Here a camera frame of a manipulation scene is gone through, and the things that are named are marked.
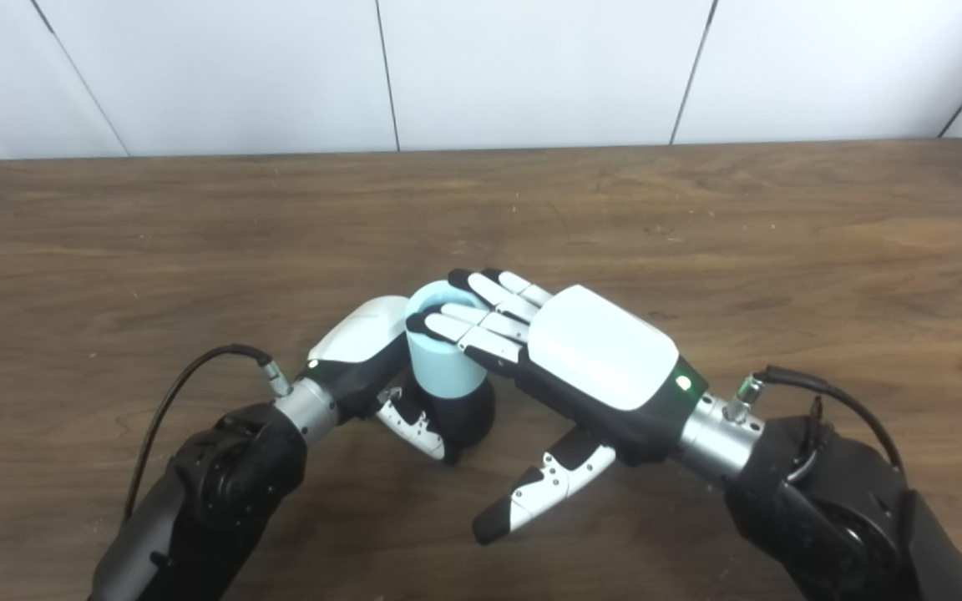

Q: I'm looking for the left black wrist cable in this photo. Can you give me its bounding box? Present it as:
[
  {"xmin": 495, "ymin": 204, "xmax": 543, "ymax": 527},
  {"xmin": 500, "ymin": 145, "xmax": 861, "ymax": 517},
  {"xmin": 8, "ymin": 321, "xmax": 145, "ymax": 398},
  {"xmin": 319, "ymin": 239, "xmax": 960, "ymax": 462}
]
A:
[{"xmin": 122, "ymin": 344, "xmax": 292, "ymax": 523}]

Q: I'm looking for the black nozzle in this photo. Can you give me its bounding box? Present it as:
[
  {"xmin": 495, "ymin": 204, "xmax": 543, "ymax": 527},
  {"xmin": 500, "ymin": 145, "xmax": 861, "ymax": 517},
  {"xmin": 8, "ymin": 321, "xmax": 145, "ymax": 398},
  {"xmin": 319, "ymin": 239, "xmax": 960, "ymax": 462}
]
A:
[{"xmin": 402, "ymin": 380, "xmax": 496, "ymax": 460}]

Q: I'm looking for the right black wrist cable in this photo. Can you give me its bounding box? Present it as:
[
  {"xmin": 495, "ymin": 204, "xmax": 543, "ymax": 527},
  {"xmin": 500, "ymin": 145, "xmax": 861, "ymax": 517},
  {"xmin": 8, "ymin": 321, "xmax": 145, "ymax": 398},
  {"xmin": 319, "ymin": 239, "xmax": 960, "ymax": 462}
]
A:
[{"xmin": 723, "ymin": 365, "xmax": 908, "ymax": 489}]

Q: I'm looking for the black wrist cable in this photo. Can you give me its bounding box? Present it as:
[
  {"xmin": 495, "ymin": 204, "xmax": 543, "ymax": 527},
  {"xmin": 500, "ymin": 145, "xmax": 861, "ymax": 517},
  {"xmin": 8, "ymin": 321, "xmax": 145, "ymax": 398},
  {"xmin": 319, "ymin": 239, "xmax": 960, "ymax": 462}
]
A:
[
  {"xmin": 723, "ymin": 365, "xmax": 908, "ymax": 489},
  {"xmin": 122, "ymin": 344, "xmax": 292, "ymax": 523}
]

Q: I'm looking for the right white and black hand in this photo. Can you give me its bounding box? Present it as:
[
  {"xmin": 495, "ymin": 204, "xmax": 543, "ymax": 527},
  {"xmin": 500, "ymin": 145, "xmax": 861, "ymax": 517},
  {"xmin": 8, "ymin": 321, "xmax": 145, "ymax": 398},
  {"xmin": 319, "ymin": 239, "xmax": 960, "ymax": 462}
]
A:
[{"xmin": 404, "ymin": 267, "xmax": 709, "ymax": 546}]

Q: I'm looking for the left white and black hand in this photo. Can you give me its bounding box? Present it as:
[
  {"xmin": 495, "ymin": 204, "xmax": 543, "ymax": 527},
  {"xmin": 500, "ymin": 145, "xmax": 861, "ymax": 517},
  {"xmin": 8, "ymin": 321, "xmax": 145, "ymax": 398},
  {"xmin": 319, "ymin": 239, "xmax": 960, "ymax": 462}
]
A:
[{"xmin": 306, "ymin": 295, "xmax": 461, "ymax": 465}]

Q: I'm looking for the light-blue hose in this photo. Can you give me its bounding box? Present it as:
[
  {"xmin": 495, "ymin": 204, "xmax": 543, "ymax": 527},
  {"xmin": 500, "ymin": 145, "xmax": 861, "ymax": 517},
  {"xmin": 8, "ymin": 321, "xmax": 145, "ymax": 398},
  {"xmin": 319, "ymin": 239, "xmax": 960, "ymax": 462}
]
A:
[{"xmin": 405, "ymin": 280, "xmax": 490, "ymax": 400}]

